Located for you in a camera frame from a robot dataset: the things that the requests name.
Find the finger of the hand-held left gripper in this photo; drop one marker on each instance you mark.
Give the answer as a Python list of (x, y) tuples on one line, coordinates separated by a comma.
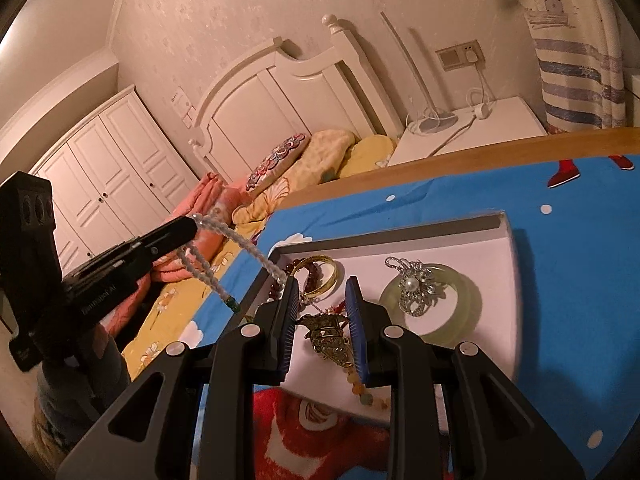
[(167, 240)]

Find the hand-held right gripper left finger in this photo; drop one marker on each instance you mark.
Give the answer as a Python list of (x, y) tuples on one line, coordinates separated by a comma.
[(290, 322)]

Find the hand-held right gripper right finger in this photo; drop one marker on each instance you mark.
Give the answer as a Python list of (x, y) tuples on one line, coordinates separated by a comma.
[(356, 327)]

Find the gold bangle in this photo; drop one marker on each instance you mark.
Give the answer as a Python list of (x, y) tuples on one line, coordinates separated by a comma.
[(334, 270)]

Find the grey jewelry box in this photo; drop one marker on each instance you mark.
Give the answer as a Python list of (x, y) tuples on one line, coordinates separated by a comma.
[(360, 265)]

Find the silver pearl brooch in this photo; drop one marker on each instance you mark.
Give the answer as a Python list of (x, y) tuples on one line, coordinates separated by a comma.
[(411, 284)]

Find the person's left forearm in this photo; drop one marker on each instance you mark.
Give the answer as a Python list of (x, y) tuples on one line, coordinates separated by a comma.
[(55, 437)]

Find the person's left hand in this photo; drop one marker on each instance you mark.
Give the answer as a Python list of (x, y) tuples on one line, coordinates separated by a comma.
[(85, 385)]

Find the pink folded quilt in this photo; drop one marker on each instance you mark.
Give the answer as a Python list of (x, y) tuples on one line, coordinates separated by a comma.
[(220, 195)]

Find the white wardrobe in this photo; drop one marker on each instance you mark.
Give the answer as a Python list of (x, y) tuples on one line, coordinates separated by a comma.
[(125, 160)]

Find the pale green jade bangle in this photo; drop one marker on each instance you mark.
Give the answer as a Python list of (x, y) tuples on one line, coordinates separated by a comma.
[(465, 305)]

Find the embroidered pillow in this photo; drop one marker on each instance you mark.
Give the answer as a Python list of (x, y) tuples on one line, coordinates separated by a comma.
[(277, 160)]

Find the yellow pillow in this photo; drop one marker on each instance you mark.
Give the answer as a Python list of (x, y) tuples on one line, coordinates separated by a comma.
[(370, 152)]

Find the white bed headboard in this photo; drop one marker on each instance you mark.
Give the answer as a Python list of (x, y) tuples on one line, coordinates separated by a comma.
[(280, 100)]

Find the white desk lamp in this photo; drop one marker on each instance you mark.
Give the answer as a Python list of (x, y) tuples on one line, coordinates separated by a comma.
[(430, 122)]

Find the blue cartoon printed blanket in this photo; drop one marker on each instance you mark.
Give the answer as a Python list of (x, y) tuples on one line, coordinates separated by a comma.
[(575, 260)]

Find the white nightstand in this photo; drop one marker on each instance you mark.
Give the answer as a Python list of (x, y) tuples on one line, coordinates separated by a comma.
[(500, 125)]

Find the striped curtain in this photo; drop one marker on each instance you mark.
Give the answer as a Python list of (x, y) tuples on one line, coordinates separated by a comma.
[(570, 75)]

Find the white wall switch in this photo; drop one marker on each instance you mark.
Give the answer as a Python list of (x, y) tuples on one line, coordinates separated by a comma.
[(182, 107)]

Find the wooden bed frame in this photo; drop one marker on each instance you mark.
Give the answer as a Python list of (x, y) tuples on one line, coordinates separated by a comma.
[(450, 160)]

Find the wall socket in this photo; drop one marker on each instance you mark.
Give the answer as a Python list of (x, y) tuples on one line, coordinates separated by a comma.
[(452, 57)]

